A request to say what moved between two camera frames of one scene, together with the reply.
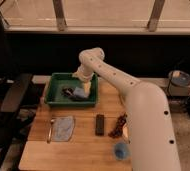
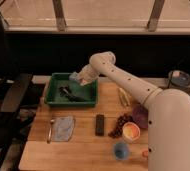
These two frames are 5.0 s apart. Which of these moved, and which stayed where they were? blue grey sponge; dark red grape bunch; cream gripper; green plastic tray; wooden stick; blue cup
Moved: cream gripper; blue grey sponge
Stayed: green plastic tray; wooden stick; dark red grape bunch; blue cup
